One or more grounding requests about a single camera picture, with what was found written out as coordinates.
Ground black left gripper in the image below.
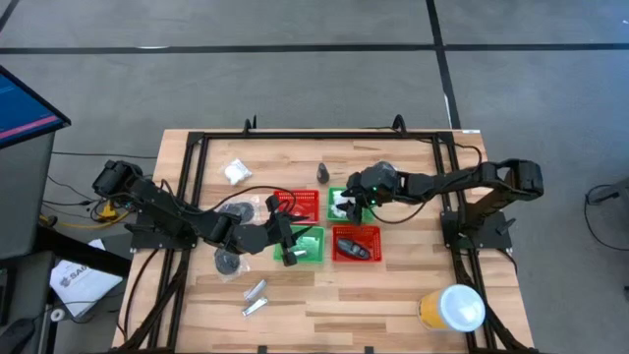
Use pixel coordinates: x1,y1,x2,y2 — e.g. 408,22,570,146
264,195,315,266

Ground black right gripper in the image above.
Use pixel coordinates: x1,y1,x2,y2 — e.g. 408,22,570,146
342,161,400,225

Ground clear handwritten vanity pack bag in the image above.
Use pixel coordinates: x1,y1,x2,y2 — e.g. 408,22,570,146
333,191,368,222

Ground black oblong toiletry item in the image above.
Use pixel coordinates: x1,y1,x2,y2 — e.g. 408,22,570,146
335,236,372,262

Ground clear bag black hair ties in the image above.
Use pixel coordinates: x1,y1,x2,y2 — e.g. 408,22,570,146
213,247,251,284
218,195,262,226

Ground clear bag of cotton swabs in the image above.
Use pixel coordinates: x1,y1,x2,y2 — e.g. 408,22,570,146
223,156,255,187

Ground green slotted plastic basket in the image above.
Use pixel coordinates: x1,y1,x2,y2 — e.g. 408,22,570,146
272,224,326,266
326,186,375,226

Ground red slotted plastic basket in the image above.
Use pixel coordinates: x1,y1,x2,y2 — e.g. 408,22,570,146
272,189,320,225
331,224,384,265

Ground yellow wipes canister white lid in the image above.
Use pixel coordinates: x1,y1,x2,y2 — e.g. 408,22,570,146
416,283,487,334

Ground black metal beam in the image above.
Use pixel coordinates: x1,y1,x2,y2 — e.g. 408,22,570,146
36,224,133,279

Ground white printed paper sheet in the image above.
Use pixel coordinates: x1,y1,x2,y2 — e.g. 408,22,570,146
48,239,124,319

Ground grey cabinet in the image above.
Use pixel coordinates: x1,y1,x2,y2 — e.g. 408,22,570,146
0,131,56,261

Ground monitor with blue screen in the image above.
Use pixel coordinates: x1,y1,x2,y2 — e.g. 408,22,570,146
0,65,73,150

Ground black rounded device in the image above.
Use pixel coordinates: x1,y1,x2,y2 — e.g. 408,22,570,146
0,317,36,354

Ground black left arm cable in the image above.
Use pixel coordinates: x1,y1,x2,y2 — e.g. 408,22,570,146
210,184,299,217

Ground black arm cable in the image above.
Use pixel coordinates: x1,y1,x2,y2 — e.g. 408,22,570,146
377,141,484,225
210,184,299,217

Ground black aluminium table frame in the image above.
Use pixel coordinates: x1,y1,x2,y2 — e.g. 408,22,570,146
115,128,535,354

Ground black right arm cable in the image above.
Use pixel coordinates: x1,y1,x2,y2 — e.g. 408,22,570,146
377,141,484,225

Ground yellow cable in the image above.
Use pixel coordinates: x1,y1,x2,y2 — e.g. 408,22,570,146
38,200,130,230

